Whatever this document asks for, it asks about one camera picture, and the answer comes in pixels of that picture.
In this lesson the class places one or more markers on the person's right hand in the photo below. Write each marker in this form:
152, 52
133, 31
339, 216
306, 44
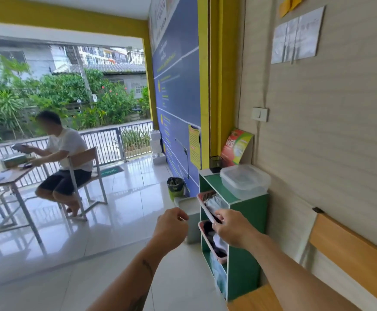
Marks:
237, 230

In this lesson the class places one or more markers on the person's left hand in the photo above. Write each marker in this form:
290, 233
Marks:
170, 229

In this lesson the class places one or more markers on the person's left fingers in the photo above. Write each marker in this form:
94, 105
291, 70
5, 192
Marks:
182, 223

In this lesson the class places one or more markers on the person's right thumb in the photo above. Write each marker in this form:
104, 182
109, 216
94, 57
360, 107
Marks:
222, 213

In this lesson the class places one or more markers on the pink plastic basket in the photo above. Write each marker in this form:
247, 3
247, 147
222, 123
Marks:
204, 204
209, 242

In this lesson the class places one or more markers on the person's right forearm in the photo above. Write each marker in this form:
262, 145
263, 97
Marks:
292, 278

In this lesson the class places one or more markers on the person's left forearm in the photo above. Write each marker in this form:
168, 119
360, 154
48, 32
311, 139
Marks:
133, 278

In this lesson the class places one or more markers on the white plastic bin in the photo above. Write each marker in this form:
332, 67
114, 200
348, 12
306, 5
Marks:
192, 225

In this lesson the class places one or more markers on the grey and white cloth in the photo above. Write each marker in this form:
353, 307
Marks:
216, 202

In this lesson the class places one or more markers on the black and white clothes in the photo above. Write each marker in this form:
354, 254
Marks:
217, 242

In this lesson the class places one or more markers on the green and black waste bin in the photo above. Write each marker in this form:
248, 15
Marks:
175, 188

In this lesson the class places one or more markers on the clear lidded plastic container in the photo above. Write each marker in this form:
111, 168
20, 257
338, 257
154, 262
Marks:
245, 181

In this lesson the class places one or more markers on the green shelf unit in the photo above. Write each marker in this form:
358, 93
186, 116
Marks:
246, 255

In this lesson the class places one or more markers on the black mesh pen cup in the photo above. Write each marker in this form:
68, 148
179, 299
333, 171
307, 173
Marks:
216, 165

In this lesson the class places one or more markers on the teal plastic bag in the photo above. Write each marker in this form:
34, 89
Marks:
220, 275

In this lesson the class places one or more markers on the red and green leaflet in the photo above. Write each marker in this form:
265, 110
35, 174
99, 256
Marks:
235, 147

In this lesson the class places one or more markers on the yellow notice paper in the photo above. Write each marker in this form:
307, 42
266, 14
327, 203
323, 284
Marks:
195, 147

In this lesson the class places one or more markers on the white plastic stand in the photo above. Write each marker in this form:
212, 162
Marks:
156, 145

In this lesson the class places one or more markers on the green doormat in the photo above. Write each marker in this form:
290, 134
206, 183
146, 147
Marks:
112, 171

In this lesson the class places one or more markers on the potted spiky plant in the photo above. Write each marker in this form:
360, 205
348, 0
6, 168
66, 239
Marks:
136, 137

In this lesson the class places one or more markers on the grey metal railing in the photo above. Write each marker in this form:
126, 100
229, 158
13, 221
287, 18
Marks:
106, 144

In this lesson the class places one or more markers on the blue poster board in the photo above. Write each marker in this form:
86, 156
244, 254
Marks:
178, 93

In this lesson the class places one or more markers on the wooden bench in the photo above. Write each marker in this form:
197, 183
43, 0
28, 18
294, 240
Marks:
353, 252

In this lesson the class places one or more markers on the grey neighbouring house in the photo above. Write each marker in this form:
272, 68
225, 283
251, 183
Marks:
120, 72

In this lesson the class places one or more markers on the black phone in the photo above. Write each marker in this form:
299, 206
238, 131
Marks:
28, 165

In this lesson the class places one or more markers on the grey utility pole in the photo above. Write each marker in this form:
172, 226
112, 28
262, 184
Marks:
84, 77

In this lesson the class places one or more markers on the white paper sheet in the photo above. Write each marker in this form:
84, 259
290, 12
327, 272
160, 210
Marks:
309, 33
279, 43

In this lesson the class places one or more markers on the green box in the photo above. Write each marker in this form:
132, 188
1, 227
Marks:
13, 160

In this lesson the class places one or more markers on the green garden bushes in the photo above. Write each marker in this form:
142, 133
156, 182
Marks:
55, 93

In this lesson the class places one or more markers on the wooden metal-legged table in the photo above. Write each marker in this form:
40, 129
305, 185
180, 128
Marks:
4, 179

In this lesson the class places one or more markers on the yellow sticky note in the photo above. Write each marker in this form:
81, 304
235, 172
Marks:
285, 8
296, 2

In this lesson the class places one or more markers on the white wall switch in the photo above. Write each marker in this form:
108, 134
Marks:
260, 114

